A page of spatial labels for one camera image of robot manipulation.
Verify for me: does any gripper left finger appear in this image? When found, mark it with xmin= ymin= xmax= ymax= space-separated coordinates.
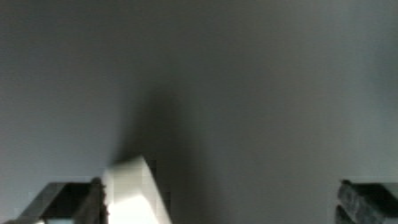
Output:
xmin=12 ymin=178 xmax=108 ymax=224

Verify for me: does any white table leg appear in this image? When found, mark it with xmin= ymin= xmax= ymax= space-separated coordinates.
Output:
xmin=102 ymin=156 xmax=172 ymax=224

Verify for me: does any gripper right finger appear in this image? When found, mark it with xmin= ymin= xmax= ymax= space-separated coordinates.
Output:
xmin=333 ymin=180 xmax=398 ymax=224

